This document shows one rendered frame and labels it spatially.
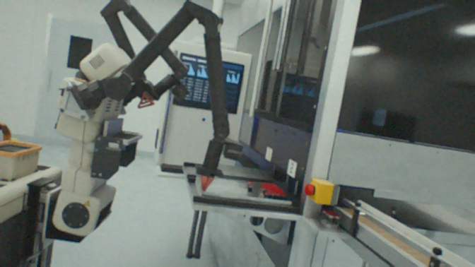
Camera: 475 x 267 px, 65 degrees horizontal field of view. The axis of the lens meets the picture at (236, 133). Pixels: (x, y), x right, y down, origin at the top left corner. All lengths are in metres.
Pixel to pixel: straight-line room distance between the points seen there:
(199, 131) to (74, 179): 0.96
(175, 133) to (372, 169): 1.22
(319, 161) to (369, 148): 0.20
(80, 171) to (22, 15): 5.85
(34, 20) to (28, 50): 0.50
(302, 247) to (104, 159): 0.80
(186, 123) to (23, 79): 5.16
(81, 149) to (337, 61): 1.01
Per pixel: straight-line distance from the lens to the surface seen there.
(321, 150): 1.36
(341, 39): 1.38
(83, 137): 1.54
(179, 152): 2.27
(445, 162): 1.65
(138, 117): 6.83
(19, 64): 7.19
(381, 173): 1.50
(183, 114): 2.24
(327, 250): 1.49
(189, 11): 1.28
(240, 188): 1.64
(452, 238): 1.76
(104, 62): 1.48
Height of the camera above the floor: 1.25
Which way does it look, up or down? 5 degrees down
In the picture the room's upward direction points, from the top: 10 degrees clockwise
